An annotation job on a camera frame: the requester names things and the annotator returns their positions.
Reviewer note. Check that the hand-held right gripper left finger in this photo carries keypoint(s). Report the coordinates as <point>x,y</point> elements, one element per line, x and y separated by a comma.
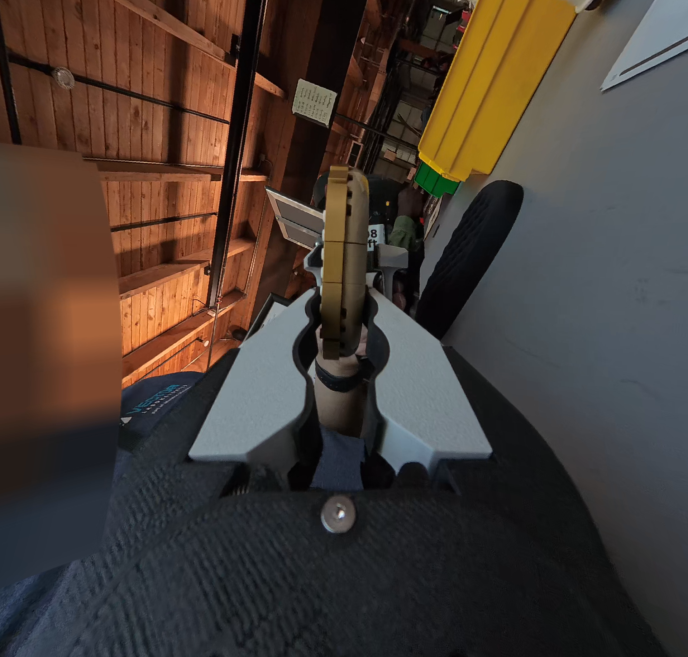
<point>252,388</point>

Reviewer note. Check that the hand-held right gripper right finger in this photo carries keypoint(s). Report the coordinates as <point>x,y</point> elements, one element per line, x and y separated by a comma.
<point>424,393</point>

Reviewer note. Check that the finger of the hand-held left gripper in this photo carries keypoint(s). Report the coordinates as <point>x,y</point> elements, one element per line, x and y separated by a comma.
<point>313,270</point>
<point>392,262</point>

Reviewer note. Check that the round gold lego model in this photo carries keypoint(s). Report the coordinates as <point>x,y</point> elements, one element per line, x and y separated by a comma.
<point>344,270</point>

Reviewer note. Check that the person's left forearm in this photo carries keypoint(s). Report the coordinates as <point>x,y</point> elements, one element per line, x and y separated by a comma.
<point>341,409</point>

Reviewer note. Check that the lego instruction booklet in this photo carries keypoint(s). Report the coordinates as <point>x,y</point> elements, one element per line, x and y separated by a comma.
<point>656,38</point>

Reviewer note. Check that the person's left hand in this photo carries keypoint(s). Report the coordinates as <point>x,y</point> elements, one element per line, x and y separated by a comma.
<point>356,353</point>

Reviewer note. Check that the olive green jacket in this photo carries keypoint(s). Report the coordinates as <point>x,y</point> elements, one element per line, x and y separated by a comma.
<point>406,232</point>

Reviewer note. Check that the small printed card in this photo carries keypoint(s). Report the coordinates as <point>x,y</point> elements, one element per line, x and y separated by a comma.
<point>432,216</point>

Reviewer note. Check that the black dome fixture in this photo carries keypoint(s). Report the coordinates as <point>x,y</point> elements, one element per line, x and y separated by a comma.
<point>236,334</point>

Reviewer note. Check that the green plastic bin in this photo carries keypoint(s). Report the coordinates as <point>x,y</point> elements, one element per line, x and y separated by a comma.
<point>435,181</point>

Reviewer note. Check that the black wristband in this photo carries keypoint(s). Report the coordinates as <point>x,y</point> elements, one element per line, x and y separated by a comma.
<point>338,380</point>

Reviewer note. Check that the white paper note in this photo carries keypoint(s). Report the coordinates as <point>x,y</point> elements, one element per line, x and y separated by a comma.
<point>314,103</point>

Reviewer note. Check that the yellow plastic bin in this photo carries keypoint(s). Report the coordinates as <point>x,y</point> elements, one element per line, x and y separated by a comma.
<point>494,76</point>

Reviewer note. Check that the round ceiling lamp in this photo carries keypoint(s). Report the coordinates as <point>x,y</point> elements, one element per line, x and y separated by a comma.
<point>63,76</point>

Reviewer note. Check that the black ceiling rail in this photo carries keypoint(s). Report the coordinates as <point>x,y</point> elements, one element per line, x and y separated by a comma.
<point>242,103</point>

